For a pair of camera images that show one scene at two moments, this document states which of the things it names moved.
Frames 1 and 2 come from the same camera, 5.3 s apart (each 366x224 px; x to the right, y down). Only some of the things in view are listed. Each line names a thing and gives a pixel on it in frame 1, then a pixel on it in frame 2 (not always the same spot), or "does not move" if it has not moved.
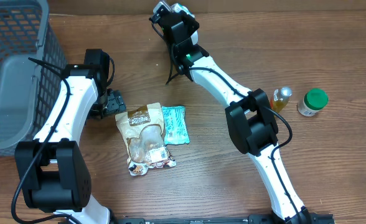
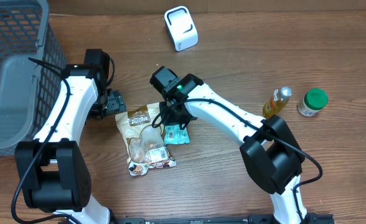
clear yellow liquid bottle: (280, 98) does not move
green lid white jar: (313, 101) does not move
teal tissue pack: (175, 127) does not move
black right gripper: (177, 16) -> (174, 115)
